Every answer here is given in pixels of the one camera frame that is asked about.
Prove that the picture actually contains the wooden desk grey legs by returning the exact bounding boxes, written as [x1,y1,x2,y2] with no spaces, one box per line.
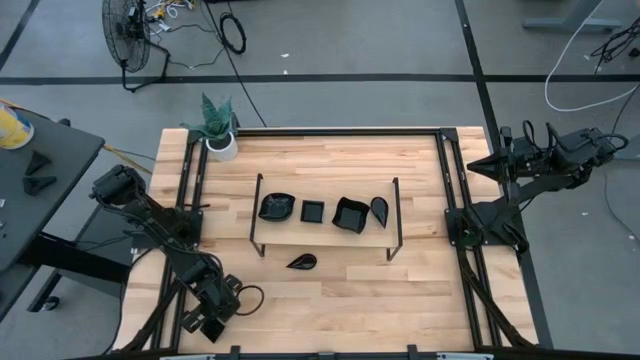
[522,0,640,161]

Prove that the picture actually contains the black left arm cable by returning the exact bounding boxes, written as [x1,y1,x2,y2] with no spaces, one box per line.
[234,283,266,318]

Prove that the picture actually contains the black wavy square bowl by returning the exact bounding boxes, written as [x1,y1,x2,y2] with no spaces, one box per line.
[332,196,371,235]

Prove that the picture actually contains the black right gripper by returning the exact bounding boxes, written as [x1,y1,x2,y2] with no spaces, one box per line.
[467,139,539,185]

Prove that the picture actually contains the black leaf shaped plate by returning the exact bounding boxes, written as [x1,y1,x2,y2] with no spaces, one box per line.
[257,192,296,222]

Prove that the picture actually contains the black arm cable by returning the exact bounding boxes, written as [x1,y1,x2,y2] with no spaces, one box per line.
[234,283,266,318]
[521,118,630,161]

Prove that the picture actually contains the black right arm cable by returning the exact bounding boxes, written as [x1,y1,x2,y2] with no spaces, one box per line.
[521,118,630,161]

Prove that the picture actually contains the black floor fan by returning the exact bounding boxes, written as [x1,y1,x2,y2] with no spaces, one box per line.
[101,0,172,95]

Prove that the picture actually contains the black triangular part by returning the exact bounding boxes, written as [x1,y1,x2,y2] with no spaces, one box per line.
[21,174,58,197]
[23,149,53,176]

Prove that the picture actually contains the white wipes canister yellow label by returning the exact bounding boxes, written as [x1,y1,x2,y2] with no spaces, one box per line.
[0,102,35,151]

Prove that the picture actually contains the black aluminium rig frame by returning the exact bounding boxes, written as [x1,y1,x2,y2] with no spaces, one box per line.
[119,127,539,360]

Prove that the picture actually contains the white floor cable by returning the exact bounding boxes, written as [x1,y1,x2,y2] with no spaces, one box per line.
[543,0,640,113]

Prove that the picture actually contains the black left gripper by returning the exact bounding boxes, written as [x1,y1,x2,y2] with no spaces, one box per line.
[182,272,242,334]

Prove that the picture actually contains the yellow cable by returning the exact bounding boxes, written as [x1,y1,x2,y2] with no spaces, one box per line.
[102,143,154,176]

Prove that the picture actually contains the snake plant in white pot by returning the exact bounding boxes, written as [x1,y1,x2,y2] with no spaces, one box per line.
[179,92,240,162]

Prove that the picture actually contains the wooden riser shelf black legs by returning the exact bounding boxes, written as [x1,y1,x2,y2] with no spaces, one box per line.
[248,173,404,261]

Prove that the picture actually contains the black desk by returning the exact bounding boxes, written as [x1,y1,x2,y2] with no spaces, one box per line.
[0,107,136,321]

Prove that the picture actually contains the black cable bundle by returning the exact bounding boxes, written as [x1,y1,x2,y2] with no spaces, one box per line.
[589,17,640,64]

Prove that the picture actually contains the black coiled floor cable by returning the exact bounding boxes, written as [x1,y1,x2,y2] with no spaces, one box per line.
[218,11,248,56]

